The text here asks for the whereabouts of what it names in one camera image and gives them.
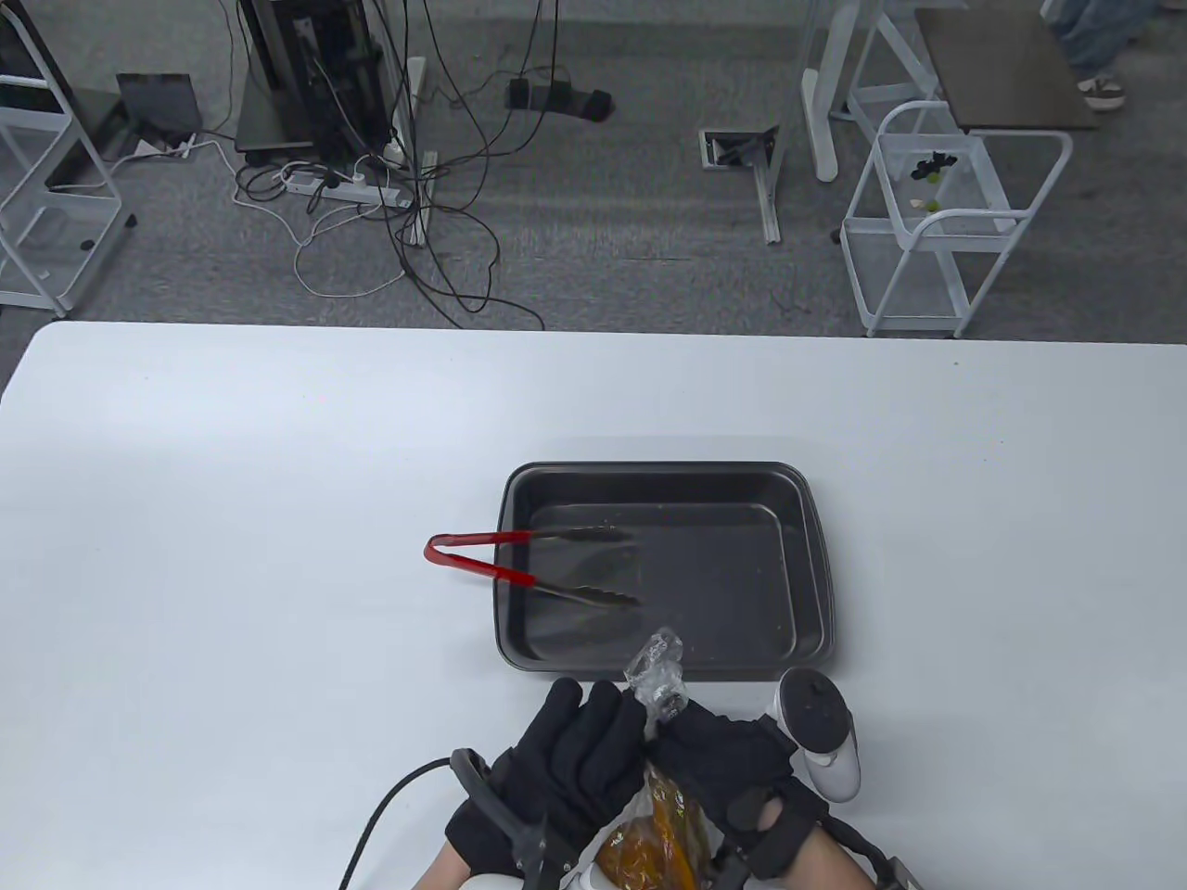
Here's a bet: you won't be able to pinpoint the tangle of floor cables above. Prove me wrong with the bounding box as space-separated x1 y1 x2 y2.
218 0 562 330

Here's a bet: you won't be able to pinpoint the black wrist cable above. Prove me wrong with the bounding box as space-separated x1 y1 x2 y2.
338 758 455 890
823 814 882 868

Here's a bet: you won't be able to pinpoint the black power adapter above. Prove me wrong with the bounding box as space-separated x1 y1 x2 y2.
505 77 616 121

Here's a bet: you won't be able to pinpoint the brown desk board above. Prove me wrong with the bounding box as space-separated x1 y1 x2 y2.
913 7 1102 134

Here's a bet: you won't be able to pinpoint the black equipment stand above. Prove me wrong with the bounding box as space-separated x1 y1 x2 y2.
235 0 402 168

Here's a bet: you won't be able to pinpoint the person's left hand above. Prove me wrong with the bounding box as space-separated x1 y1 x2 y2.
445 679 650 877

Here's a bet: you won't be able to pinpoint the floor outlet box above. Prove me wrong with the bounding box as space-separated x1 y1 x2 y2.
698 127 778 171

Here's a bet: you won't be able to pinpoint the white wire utility cart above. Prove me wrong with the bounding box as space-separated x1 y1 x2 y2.
841 100 1075 339

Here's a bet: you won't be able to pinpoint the white metal rack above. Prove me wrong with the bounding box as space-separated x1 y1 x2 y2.
0 0 138 319

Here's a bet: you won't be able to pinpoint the clear plastic bakery bag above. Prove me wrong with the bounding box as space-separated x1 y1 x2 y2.
593 629 717 890

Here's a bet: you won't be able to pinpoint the white power strip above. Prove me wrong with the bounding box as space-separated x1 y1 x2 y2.
283 167 414 210

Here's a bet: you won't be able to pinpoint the black metal baking tray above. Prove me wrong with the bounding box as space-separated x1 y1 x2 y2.
494 462 836 683

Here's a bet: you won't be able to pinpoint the yellow lacy cookie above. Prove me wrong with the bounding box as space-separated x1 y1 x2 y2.
596 816 692 890

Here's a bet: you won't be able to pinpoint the person's right forearm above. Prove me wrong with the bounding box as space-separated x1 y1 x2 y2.
788 830 877 890

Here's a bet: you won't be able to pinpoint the white metal floor rail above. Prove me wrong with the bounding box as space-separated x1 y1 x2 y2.
405 56 439 248

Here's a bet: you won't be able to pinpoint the red-handled metal tongs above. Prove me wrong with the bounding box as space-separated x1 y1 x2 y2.
425 526 643 610

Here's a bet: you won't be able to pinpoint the white desk frame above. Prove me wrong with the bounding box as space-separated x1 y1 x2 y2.
756 0 975 244

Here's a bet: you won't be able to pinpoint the person's left forearm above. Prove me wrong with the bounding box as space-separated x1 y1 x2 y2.
413 848 469 890

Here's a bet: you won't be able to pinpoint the person's right hand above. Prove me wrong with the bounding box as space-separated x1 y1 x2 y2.
646 700 828 882

